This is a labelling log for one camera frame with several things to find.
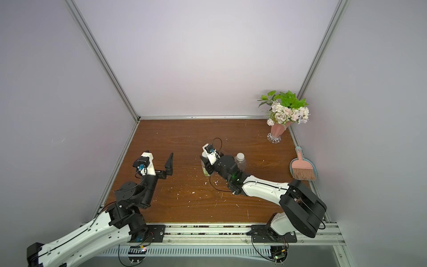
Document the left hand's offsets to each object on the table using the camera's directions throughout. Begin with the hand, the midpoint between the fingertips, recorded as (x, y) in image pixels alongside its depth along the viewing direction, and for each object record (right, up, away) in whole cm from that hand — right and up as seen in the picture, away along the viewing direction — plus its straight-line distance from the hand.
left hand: (161, 153), depth 66 cm
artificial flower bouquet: (+58, +21, +19) cm, 65 cm away
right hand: (+17, -1, +12) cm, 21 cm away
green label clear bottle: (+18, -9, +7) cm, 21 cm away
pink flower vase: (+59, +9, +31) cm, 67 cm away
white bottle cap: (+34, -4, +15) cm, 38 cm away
